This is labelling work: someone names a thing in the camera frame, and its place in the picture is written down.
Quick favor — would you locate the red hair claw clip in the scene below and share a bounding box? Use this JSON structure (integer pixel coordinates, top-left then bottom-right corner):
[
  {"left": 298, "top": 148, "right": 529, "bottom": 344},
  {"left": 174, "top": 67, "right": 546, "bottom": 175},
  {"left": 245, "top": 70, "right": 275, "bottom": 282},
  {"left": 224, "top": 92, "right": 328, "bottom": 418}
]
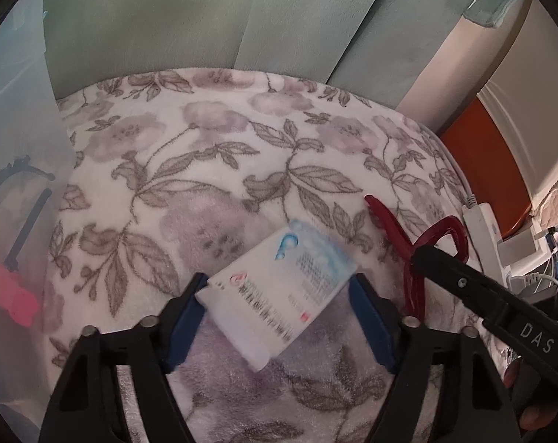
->
[{"left": 364, "top": 195, "right": 469, "bottom": 322}]

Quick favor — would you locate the blue white medicine box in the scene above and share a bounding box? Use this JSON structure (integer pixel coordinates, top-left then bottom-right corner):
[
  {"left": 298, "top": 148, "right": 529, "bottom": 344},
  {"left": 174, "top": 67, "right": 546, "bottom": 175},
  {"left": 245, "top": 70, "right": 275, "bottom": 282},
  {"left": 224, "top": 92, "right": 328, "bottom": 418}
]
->
[{"left": 196, "top": 220, "right": 357, "bottom": 372}]

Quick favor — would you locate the black beaded headband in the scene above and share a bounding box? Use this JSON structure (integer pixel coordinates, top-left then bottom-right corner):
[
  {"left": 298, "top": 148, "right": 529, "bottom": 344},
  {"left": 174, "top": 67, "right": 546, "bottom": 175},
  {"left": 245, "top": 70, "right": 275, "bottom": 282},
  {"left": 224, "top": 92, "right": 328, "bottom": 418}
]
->
[{"left": 0, "top": 155, "right": 56, "bottom": 262}]

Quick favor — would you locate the right human hand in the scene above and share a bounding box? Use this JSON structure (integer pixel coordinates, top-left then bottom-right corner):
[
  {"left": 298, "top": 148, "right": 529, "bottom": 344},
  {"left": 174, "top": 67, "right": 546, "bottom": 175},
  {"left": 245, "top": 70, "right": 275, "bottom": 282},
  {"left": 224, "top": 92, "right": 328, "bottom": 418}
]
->
[{"left": 503, "top": 358, "right": 558, "bottom": 431}]

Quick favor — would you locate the white charger adapter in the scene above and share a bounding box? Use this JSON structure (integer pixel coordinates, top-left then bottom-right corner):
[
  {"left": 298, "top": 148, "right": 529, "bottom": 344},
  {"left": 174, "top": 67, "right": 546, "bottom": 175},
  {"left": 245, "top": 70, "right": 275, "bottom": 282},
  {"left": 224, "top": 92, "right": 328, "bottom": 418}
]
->
[{"left": 498, "top": 225, "right": 551, "bottom": 274}]

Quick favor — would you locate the white power strip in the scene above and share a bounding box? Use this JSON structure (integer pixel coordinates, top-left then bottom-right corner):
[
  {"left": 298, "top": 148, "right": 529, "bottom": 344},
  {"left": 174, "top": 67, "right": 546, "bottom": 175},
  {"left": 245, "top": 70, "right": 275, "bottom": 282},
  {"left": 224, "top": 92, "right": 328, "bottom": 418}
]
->
[{"left": 460, "top": 195, "right": 557, "bottom": 294}]

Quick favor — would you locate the pink plastic stick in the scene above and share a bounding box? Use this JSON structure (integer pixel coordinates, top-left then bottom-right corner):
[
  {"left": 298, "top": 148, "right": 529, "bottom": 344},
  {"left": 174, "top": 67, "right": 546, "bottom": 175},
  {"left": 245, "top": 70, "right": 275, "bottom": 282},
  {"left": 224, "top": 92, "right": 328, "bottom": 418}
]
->
[{"left": 0, "top": 250, "right": 41, "bottom": 328}]

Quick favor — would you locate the white headboard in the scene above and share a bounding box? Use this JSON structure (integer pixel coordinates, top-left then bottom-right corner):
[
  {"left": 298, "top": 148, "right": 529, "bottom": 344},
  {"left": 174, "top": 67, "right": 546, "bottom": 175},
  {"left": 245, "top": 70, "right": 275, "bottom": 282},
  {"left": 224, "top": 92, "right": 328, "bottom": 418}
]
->
[{"left": 478, "top": 0, "right": 558, "bottom": 220}]

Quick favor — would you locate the clear plastic storage bin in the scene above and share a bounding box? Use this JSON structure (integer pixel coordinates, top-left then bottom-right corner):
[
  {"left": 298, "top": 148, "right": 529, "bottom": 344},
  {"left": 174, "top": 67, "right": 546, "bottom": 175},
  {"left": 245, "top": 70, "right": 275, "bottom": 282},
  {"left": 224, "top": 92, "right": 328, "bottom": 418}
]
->
[{"left": 0, "top": 0, "right": 75, "bottom": 442}]

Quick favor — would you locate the green curtain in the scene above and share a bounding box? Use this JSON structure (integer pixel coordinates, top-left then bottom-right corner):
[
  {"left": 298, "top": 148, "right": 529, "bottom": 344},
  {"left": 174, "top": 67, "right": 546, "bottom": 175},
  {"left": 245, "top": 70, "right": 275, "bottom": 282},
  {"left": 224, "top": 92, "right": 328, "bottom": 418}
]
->
[{"left": 44, "top": 0, "right": 517, "bottom": 107}]

